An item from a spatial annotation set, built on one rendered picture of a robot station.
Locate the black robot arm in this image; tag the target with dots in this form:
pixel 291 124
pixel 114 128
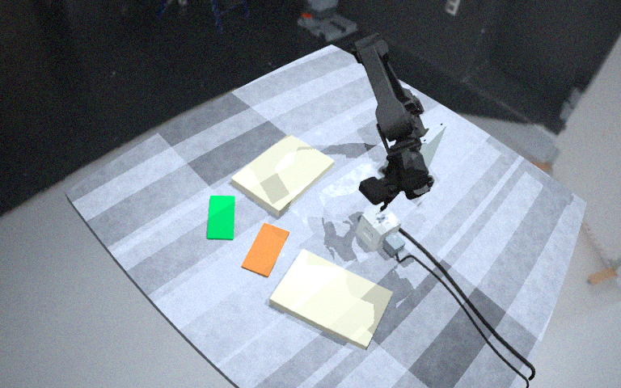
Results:
pixel 397 115

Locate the green rectangular block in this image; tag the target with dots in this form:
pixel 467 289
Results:
pixel 221 217

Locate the orange rectangular block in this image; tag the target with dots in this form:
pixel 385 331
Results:
pixel 265 250

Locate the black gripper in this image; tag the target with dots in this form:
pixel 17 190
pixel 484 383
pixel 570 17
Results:
pixel 384 189

